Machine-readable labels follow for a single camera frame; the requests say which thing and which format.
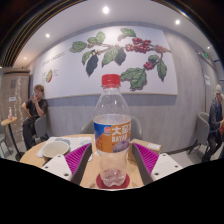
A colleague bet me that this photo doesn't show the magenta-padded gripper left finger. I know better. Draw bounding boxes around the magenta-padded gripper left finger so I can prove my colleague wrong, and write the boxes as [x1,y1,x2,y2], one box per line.
[41,142,93,186]

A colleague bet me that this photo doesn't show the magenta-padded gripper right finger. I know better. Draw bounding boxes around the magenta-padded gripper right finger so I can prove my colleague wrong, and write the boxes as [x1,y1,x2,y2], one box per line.
[131,142,184,186]

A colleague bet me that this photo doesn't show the clear red-capped drink bottle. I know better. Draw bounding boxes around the clear red-capped drink bottle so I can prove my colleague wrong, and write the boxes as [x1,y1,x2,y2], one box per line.
[93,73,132,189]

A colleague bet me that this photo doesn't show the dark mug with white inside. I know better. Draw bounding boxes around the dark mug with white inside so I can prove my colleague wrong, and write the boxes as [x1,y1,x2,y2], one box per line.
[40,140,71,160]

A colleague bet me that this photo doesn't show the small brown cardboard box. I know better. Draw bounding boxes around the small brown cardboard box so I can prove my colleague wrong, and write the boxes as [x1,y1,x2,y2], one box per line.
[127,138,163,163]

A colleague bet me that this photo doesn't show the white printed paper sheet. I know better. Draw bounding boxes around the white printed paper sheet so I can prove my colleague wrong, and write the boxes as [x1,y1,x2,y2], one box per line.
[35,136,93,159]

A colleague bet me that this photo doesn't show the person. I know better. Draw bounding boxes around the person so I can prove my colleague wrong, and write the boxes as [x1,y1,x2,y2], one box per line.
[202,83,224,163]
[20,84,49,151]

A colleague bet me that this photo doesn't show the small round wooden table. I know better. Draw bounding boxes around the small round wooden table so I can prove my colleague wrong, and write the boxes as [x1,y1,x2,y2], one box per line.
[0,116,25,162]

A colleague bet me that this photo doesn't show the round ceiling spotlights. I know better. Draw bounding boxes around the round ceiling spotlights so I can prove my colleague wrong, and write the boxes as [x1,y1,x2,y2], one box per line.
[22,5,212,63]

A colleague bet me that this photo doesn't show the coffee branch wall mural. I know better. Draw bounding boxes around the coffee branch wall mural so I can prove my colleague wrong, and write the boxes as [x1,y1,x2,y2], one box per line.
[32,25,179,101]

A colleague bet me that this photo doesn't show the white wall notice sheet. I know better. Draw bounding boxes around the white wall notice sheet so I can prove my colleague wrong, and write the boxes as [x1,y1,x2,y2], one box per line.
[203,73,212,86]

